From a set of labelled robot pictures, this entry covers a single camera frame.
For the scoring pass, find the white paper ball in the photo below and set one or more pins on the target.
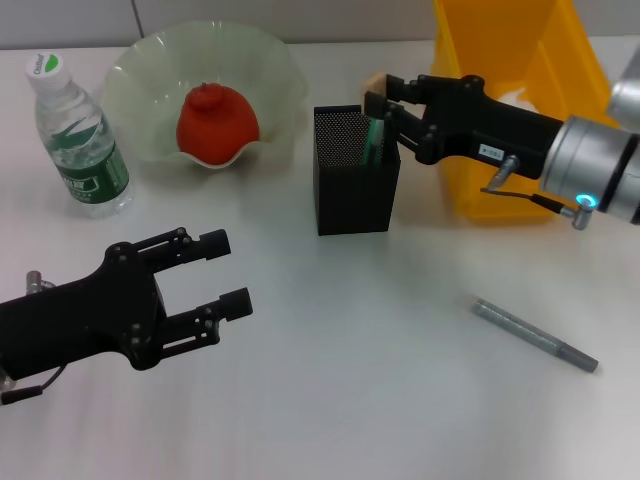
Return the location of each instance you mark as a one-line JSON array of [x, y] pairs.
[[520, 97]]

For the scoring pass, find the black mesh pen holder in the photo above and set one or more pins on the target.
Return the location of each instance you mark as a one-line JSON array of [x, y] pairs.
[[350, 200]]

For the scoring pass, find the clear green-label water bottle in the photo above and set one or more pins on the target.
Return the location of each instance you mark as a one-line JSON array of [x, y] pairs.
[[80, 150]]

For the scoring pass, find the pale green glass fruit plate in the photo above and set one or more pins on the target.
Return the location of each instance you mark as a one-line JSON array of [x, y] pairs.
[[150, 75]]

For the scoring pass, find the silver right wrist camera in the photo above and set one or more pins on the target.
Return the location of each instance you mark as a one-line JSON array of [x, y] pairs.
[[627, 90]]

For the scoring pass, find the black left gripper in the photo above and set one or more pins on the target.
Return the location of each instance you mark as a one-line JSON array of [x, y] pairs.
[[75, 320]]

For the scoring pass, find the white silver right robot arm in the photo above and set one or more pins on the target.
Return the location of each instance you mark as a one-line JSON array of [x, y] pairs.
[[585, 155]]

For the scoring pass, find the grey marker pen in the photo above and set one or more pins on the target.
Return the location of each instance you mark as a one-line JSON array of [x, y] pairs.
[[530, 335]]

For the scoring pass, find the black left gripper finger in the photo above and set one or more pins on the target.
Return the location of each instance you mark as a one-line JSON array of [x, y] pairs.
[[235, 305]]

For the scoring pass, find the mint green utility knife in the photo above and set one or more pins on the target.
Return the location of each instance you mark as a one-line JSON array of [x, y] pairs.
[[374, 142]]

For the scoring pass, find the red-orange fruit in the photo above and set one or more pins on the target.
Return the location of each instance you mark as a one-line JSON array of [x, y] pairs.
[[215, 125]]

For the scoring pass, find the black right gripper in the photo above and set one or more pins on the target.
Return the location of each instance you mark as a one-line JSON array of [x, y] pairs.
[[475, 125]]

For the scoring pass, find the yellow plastic bin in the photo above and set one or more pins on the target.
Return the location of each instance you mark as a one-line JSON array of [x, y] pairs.
[[460, 40]]

